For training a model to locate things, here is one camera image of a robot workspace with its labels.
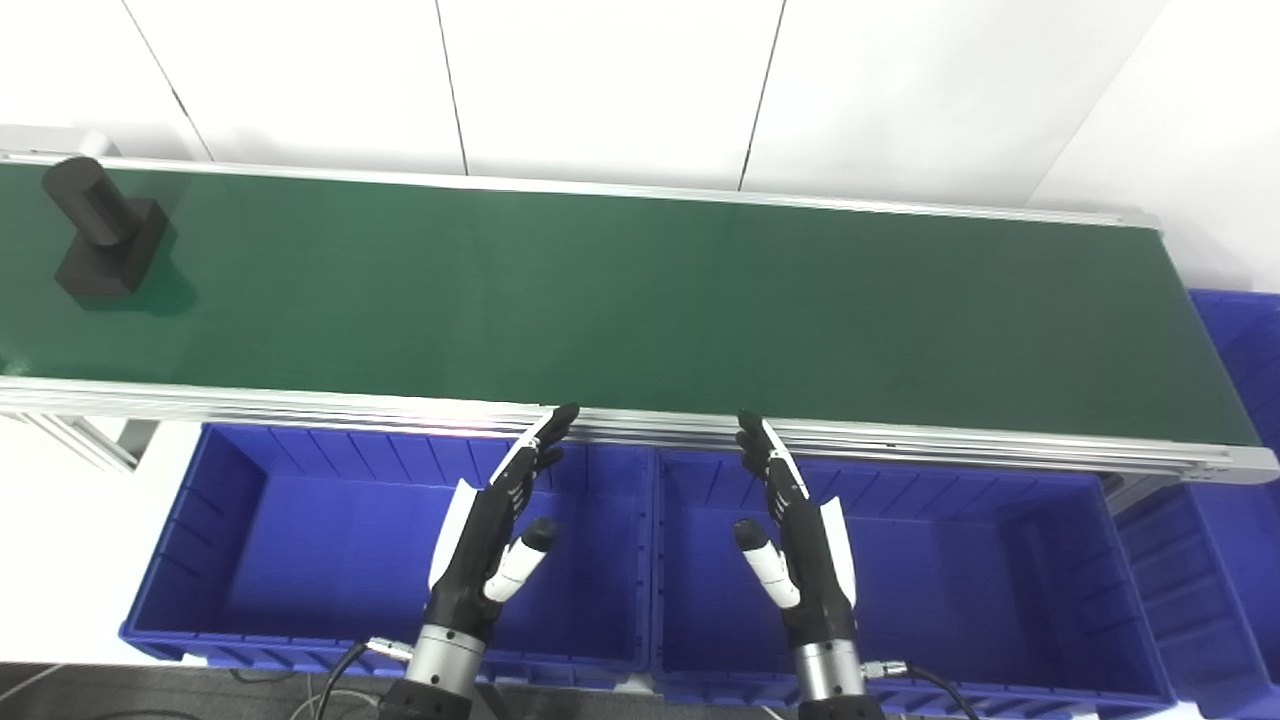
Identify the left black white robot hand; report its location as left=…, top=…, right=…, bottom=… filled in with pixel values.
left=425, top=403, right=581, bottom=638

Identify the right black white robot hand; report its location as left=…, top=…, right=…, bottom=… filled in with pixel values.
left=733, top=410, right=861, bottom=651

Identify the black cylinder block part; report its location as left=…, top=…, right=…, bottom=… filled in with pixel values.
left=42, top=157, right=171, bottom=298

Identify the blue plastic bin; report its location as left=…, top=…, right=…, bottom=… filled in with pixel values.
left=650, top=447, right=1176, bottom=720
left=1115, top=290, right=1280, bottom=720
left=120, top=422, right=656, bottom=691

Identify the green conveyor belt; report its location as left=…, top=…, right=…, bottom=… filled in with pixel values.
left=0, top=150, right=1280, bottom=488
left=0, top=163, right=1263, bottom=448

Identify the aluminium conveyor support leg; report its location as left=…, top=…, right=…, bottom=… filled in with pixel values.
left=20, top=414, right=161, bottom=474
left=1100, top=474, right=1181, bottom=516

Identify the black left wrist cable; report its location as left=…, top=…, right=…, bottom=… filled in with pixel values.
left=315, top=640, right=413, bottom=720

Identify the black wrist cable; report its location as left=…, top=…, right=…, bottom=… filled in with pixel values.
left=315, top=640, right=413, bottom=720
left=862, top=660, right=981, bottom=720

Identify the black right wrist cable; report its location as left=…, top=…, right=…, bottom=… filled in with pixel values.
left=862, top=660, right=981, bottom=720

